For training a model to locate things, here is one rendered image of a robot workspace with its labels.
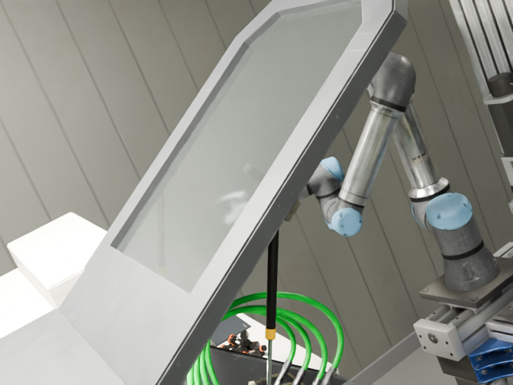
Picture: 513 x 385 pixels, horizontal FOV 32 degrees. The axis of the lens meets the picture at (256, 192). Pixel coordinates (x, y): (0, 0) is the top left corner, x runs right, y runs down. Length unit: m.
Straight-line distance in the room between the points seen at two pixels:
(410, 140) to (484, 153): 2.28
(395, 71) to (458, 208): 0.40
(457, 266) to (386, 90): 0.51
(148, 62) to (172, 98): 0.18
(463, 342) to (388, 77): 0.72
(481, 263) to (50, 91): 1.84
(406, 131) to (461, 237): 0.32
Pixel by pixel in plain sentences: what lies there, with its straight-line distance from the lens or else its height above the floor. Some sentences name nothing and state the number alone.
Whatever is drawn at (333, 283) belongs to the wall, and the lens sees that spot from 4.18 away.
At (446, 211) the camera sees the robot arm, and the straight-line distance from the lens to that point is 2.41.
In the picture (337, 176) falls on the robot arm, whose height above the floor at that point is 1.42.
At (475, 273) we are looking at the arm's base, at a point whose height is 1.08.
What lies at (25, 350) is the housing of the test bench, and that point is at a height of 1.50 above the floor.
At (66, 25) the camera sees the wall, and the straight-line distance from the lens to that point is 3.60.
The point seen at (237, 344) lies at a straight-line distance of 2.79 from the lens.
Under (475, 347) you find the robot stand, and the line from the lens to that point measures 2.48.
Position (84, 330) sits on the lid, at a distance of 1.94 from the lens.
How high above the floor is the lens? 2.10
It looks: 15 degrees down
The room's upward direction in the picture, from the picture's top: 23 degrees counter-clockwise
